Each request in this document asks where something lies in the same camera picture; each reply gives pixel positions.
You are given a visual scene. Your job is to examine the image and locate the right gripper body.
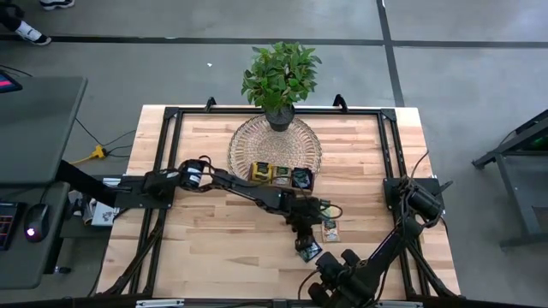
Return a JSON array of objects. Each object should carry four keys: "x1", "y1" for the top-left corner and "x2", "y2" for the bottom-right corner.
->
[{"x1": 307, "y1": 248, "x2": 363, "y2": 307}]

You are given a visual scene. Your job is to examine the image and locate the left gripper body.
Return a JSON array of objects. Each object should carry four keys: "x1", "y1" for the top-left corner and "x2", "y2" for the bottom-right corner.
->
[{"x1": 284, "y1": 196, "x2": 333, "y2": 230}]

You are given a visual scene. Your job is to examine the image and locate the yellow green tea packet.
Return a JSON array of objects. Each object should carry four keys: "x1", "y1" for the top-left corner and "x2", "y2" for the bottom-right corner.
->
[{"x1": 251, "y1": 161, "x2": 273, "y2": 183}]

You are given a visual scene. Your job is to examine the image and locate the wooden tea box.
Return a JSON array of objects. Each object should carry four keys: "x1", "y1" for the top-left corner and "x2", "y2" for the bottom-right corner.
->
[{"x1": 247, "y1": 161, "x2": 317, "y2": 193}]

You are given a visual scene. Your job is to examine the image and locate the round woven placemat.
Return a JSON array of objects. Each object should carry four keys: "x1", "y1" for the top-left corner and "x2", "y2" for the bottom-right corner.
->
[{"x1": 226, "y1": 114, "x2": 323, "y2": 198}]

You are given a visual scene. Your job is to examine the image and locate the potted green plant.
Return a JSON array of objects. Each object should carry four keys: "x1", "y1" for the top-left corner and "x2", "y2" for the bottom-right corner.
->
[{"x1": 240, "y1": 41, "x2": 323, "y2": 133}]

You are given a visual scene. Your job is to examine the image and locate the white printed box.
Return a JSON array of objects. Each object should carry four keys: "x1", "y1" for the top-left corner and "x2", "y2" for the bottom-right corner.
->
[{"x1": 91, "y1": 200, "x2": 121, "y2": 227}]

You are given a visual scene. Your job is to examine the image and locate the dark metal stand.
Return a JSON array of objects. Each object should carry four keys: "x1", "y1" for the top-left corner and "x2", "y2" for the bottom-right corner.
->
[{"x1": 472, "y1": 109, "x2": 548, "y2": 250}]

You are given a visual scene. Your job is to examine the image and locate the black support bar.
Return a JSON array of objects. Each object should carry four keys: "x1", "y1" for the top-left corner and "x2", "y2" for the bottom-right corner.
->
[{"x1": 57, "y1": 160, "x2": 121, "y2": 207}]

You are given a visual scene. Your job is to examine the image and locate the black computer mouse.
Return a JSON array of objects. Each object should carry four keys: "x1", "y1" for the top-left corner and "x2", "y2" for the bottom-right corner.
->
[{"x1": 23, "y1": 204, "x2": 51, "y2": 244}]

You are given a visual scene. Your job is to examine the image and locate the dark grey keyboard shelf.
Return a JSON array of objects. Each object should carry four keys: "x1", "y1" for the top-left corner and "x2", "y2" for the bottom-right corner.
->
[{"x1": 0, "y1": 181, "x2": 70, "y2": 291}]

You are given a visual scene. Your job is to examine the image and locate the dark grey desk top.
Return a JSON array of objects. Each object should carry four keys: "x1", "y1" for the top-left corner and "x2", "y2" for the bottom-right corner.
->
[{"x1": 0, "y1": 76, "x2": 89, "y2": 185}]

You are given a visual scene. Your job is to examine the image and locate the black backlit keyboard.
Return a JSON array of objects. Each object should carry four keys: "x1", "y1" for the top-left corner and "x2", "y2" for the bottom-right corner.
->
[{"x1": 0, "y1": 203, "x2": 21, "y2": 252}]

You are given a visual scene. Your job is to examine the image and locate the small dark screen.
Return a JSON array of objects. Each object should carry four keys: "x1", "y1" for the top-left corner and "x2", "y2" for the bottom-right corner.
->
[{"x1": 0, "y1": 70, "x2": 23, "y2": 94}]

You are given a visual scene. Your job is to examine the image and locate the person's shoe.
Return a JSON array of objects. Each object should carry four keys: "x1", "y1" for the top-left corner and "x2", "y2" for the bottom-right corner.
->
[
  {"x1": 40, "y1": 0, "x2": 76, "y2": 10},
  {"x1": 15, "y1": 21, "x2": 52, "y2": 47}
]

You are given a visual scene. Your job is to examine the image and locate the silver metal bracket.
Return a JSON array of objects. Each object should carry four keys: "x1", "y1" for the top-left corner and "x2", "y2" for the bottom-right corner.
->
[
  {"x1": 135, "y1": 299, "x2": 185, "y2": 308},
  {"x1": 375, "y1": 300, "x2": 424, "y2": 308}
]

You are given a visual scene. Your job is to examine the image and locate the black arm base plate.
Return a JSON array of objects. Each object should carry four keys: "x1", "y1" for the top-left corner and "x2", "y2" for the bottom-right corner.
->
[
  {"x1": 383, "y1": 177, "x2": 446, "y2": 213},
  {"x1": 114, "y1": 175, "x2": 176, "y2": 210}
]

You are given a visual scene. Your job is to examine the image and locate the black aluminium table frame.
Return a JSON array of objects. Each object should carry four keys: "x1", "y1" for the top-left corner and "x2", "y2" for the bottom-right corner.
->
[{"x1": 97, "y1": 104, "x2": 462, "y2": 300}]

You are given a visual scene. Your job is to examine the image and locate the yellow power cable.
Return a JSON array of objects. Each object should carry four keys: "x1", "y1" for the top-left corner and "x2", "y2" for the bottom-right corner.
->
[{"x1": 70, "y1": 145, "x2": 108, "y2": 166}]

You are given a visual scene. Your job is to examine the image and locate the black floor cable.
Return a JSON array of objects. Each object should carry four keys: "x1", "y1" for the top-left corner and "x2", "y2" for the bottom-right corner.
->
[{"x1": 74, "y1": 117, "x2": 138, "y2": 149}]

